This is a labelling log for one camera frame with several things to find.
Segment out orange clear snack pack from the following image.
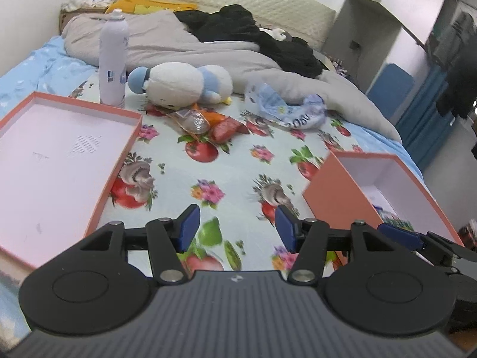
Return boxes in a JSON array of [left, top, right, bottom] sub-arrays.
[[167, 104, 227, 141]]

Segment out blue kimchi snack bag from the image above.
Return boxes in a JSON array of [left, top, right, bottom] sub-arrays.
[[374, 205, 414, 232]]

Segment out red sausage snack pack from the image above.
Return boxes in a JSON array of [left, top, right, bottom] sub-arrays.
[[209, 117, 250, 144]]

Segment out pink box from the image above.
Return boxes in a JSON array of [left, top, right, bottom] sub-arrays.
[[302, 152, 462, 245]]

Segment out fruit pattern bed mat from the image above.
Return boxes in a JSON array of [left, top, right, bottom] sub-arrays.
[[69, 76, 365, 273]]

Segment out blue curtain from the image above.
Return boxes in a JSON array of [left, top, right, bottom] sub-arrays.
[[396, 65, 453, 172]]

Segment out crumpled blue white plastic bag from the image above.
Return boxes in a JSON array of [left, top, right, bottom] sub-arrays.
[[244, 81, 327, 130]]

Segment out pink box lid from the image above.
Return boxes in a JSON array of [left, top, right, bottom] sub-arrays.
[[1, 92, 142, 270]]

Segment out white blue plush toy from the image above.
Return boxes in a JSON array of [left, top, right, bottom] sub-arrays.
[[128, 62, 233, 110]]

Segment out blue chair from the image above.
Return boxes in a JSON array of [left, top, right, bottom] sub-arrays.
[[367, 63, 415, 119]]

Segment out hanging dark clothes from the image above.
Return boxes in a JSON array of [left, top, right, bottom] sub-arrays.
[[433, 11, 476, 119]]

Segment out grey duvet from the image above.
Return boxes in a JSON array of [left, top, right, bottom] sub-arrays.
[[62, 10, 404, 143]]

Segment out black white plush toy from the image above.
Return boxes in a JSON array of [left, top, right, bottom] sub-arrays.
[[260, 27, 292, 41]]

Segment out light blue bed sheet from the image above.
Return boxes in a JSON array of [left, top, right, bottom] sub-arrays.
[[0, 36, 97, 116]]

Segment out white spray bottle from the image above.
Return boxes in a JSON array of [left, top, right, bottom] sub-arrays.
[[99, 9, 129, 108]]

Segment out black clothing pile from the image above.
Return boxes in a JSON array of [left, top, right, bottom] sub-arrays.
[[175, 4, 323, 78]]

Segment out yellow pillow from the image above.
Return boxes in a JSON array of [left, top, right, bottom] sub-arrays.
[[106, 0, 198, 15]]

